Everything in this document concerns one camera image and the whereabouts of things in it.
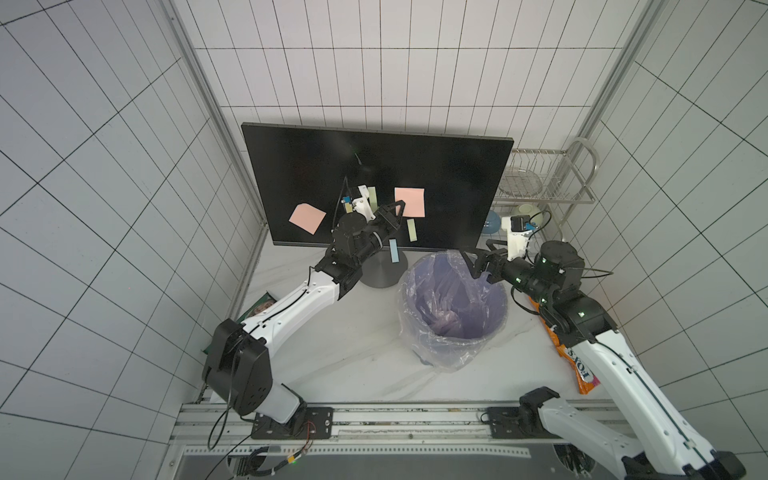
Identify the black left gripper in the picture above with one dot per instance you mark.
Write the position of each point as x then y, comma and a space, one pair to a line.
385, 215

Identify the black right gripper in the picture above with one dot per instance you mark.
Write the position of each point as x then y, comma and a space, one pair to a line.
492, 264

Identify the pink sticky note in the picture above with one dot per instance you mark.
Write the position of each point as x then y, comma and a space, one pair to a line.
413, 199
307, 217

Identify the green narrow sticky flag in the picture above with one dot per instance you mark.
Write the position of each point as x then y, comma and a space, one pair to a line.
372, 197

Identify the yellow-green sticky flag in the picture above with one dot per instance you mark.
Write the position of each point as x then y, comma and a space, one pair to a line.
412, 230

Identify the blue sticky flag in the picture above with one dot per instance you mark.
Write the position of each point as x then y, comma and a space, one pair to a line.
394, 253

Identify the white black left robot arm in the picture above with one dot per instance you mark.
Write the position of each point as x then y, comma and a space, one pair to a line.
238, 364

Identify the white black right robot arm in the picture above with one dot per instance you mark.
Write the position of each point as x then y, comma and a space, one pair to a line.
664, 444

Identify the black computer monitor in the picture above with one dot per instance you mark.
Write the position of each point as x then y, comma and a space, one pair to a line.
320, 166

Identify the grey round monitor stand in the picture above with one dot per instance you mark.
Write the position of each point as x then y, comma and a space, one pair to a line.
379, 272

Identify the blue bowl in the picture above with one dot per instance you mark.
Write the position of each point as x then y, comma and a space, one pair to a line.
492, 223

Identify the light green bowl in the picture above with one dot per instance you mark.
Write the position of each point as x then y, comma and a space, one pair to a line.
530, 211

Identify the purple bin with plastic liner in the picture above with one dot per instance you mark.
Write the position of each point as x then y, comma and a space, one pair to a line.
446, 316

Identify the glass dish on rack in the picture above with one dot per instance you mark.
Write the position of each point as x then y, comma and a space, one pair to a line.
520, 183

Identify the steel dish rack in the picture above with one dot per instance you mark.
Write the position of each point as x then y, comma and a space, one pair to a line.
567, 175

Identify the orange candy bag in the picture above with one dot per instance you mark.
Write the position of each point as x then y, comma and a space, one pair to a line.
585, 378

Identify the green snack bag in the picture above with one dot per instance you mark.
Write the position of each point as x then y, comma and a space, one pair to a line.
266, 301

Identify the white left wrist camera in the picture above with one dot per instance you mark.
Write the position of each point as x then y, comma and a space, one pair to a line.
360, 202

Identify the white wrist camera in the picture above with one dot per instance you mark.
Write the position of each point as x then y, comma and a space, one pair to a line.
360, 202
519, 229

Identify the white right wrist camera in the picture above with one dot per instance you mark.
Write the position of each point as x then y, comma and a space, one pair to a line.
519, 229

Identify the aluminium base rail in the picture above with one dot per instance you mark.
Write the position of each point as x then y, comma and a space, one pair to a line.
469, 428

